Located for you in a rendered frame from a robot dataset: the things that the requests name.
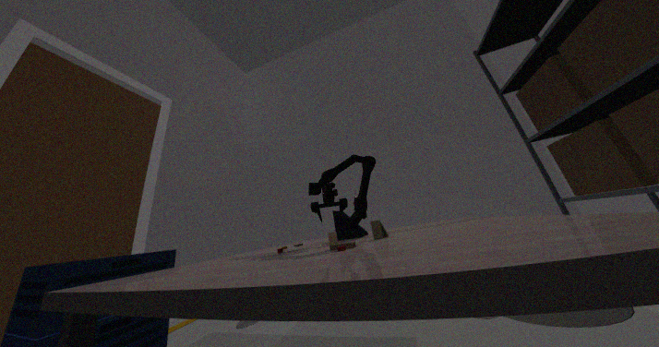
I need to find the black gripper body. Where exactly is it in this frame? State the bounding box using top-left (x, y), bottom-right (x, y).
top-left (310, 198), bottom-right (348, 212)

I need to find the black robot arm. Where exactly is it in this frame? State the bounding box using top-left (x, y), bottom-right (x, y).
top-left (308, 155), bottom-right (376, 227)

